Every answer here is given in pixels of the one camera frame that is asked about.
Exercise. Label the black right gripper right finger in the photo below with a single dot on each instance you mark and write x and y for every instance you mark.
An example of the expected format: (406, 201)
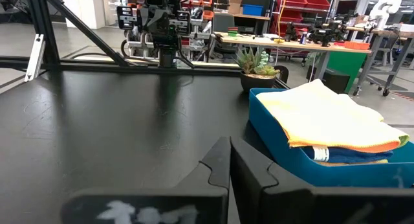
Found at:
(252, 185)

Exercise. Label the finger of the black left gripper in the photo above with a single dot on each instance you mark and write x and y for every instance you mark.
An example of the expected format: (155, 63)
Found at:
(168, 23)
(152, 23)

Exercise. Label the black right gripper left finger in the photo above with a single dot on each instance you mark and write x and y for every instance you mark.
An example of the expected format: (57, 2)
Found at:
(215, 172)

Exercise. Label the blue microfiber towel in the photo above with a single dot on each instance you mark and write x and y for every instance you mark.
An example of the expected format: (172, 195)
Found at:
(352, 154)

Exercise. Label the black robot arm on desk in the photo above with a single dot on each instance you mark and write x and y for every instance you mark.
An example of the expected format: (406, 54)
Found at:
(326, 31)

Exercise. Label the white equipment rack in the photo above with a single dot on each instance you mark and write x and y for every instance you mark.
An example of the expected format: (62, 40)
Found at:
(136, 42)

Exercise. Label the teal plastic bin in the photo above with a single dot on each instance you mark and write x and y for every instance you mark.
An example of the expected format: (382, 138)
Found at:
(275, 143)

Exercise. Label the grey office chair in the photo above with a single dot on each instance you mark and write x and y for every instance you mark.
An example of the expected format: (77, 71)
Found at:
(223, 23)

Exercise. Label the brown cardboard box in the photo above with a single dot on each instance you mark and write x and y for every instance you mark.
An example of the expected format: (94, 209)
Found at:
(234, 5)

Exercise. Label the blue storage bin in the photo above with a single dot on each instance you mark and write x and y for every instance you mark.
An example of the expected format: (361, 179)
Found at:
(253, 9)

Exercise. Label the potted succulent plant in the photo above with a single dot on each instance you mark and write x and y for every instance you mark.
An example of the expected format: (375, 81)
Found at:
(257, 72)

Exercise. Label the wooden desk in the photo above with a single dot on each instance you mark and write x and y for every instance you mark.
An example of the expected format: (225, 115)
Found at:
(291, 43)

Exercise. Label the black box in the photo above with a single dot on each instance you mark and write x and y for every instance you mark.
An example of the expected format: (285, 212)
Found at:
(333, 80)

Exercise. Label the red storage bins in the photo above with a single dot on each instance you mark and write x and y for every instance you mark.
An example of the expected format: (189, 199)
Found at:
(304, 0)

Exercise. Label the green panel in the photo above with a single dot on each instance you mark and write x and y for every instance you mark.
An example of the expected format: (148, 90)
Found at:
(347, 65)

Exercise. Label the grey desk with casters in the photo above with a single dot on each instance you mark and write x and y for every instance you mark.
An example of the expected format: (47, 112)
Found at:
(388, 46)

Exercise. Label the silver aluminium bracket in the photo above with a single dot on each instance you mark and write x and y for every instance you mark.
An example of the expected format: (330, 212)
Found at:
(35, 55)

